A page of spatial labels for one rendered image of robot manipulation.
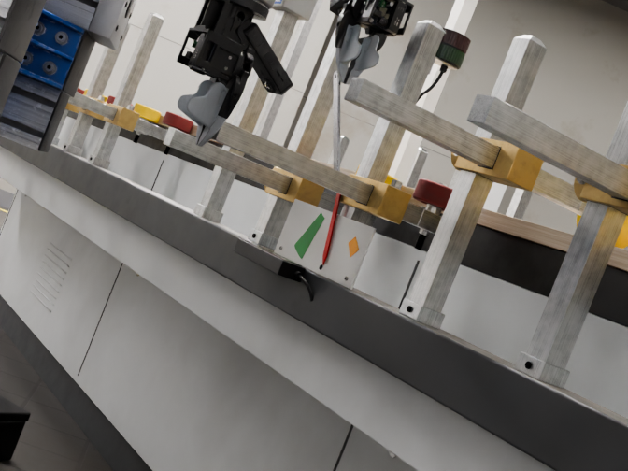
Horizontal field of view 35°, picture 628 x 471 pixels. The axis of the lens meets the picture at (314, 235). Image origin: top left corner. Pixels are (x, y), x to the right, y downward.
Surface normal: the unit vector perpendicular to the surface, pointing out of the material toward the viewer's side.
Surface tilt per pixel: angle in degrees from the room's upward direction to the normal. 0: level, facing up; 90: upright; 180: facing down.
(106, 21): 90
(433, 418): 90
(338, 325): 90
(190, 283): 90
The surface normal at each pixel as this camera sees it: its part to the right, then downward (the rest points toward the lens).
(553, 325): -0.80, -0.31
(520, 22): 0.13, 0.07
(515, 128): 0.48, 0.21
